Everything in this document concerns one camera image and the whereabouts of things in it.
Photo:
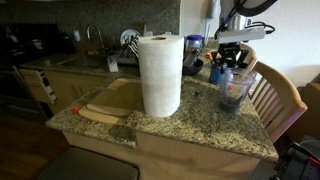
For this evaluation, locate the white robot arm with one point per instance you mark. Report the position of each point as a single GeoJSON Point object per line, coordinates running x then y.
{"type": "Point", "coordinates": [236, 26]}

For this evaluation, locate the wooden chair right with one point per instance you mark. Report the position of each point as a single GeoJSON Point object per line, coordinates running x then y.
{"type": "Point", "coordinates": [251, 57]}

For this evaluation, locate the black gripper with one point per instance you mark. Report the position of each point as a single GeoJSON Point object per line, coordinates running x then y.
{"type": "Point", "coordinates": [232, 55]}

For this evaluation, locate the blue can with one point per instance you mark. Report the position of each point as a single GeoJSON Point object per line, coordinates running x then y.
{"type": "Point", "coordinates": [215, 75]}

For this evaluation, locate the clear plastic measuring cup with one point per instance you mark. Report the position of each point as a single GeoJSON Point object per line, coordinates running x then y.
{"type": "Point", "coordinates": [235, 84]}

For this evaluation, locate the white paper towel roll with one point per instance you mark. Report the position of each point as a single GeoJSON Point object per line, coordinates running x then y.
{"type": "Point", "coordinates": [160, 64]}

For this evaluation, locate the blue lidded plastic jar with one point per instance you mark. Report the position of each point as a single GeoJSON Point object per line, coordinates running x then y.
{"type": "Point", "coordinates": [193, 42]}

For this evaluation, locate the black bowl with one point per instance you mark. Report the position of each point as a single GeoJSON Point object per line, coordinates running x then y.
{"type": "Point", "coordinates": [194, 69]}

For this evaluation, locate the dish rack with utensils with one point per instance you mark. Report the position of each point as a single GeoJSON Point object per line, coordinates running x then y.
{"type": "Point", "coordinates": [128, 55]}

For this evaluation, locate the white plate in rack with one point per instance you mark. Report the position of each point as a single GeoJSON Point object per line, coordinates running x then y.
{"type": "Point", "coordinates": [129, 36]}

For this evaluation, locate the wooden chair near robot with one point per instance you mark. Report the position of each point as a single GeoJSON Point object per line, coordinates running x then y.
{"type": "Point", "coordinates": [276, 101]}

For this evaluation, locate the wooden cutting board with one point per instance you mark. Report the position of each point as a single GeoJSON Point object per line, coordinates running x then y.
{"type": "Point", "coordinates": [114, 103]}

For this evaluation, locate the black stove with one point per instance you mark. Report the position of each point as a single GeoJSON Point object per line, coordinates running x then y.
{"type": "Point", "coordinates": [22, 43]}

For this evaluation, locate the small red cap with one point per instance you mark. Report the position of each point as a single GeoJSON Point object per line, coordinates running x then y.
{"type": "Point", "coordinates": [75, 110]}

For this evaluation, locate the silver trash can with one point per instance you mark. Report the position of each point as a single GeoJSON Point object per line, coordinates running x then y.
{"type": "Point", "coordinates": [79, 164]}

